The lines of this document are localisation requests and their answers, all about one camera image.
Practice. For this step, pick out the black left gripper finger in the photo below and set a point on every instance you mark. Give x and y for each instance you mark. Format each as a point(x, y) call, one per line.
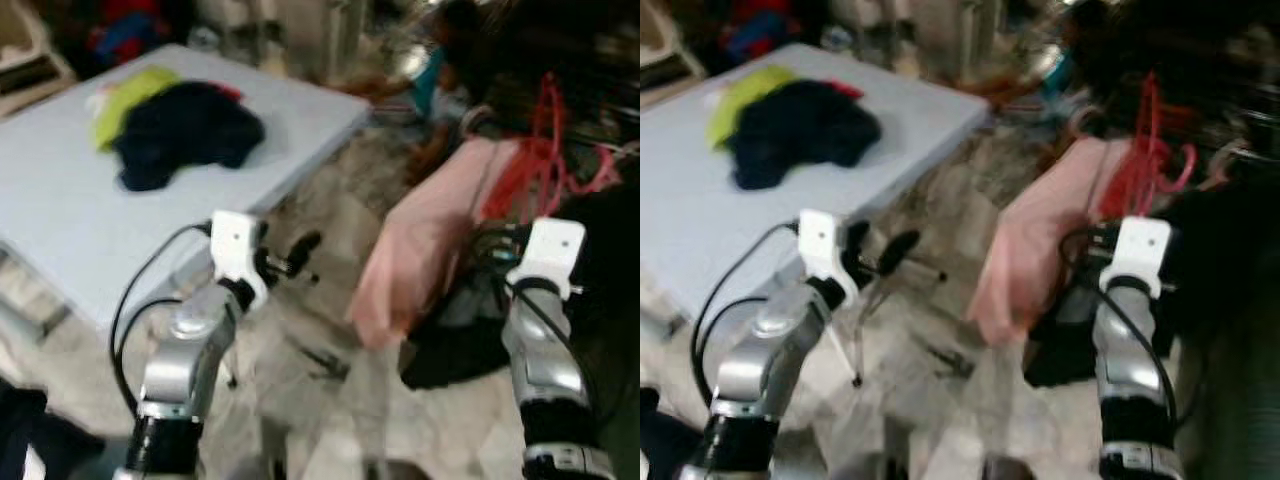
point(900, 250)
point(306, 252)

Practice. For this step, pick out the red plastic hanger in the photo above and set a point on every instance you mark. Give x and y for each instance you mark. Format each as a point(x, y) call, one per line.
point(510, 190)
point(548, 120)
point(1150, 120)
point(1118, 185)

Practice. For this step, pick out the dark navy garment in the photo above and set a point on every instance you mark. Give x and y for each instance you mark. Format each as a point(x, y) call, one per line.
point(805, 135)
point(190, 135)

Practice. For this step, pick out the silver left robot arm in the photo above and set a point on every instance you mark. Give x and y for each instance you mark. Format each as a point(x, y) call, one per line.
point(185, 370)
point(765, 370)

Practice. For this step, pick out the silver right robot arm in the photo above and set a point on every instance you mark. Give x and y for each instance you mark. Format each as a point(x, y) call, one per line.
point(1135, 370)
point(545, 370)

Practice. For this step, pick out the pink plastic hanger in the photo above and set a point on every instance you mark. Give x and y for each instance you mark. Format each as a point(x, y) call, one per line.
point(1188, 170)
point(610, 170)

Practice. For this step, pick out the pink shirt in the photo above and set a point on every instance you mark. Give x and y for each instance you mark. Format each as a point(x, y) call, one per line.
point(1030, 240)
point(430, 240)

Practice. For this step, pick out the navy hanging garment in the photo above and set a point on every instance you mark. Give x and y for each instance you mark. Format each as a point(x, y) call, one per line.
point(610, 260)
point(1220, 250)

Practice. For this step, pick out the dark long trousers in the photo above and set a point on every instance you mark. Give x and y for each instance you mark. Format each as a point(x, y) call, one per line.
point(455, 350)
point(1060, 350)

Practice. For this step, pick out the black metal drying rack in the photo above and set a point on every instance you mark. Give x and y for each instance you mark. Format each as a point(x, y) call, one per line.
point(600, 120)
point(1230, 120)

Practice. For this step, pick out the red garment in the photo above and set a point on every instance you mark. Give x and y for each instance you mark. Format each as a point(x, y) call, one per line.
point(228, 90)
point(842, 90)

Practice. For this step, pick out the white folding table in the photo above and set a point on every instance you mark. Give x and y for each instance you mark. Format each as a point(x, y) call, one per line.
point(60, 220)
point(690, 220)

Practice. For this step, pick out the lime green shirt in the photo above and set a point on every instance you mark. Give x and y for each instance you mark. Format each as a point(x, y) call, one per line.
point(125, 105)
point(740, 105)

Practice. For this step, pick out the red and blue bag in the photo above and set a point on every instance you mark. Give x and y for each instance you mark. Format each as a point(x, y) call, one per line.
point(760, 30)
point(125, 30)

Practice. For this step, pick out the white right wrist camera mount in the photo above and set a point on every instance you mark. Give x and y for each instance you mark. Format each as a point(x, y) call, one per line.
point(550, 255)
point(1135, 255)

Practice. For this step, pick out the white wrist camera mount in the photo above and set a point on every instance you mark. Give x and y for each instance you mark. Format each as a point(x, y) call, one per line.
point(550, 255)
point(1135, 255)
point(235, 250)
point(825, 250)

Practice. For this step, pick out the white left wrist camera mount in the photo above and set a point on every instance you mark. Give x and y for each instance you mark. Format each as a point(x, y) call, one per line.
point(825, 250)
point(235, 250)

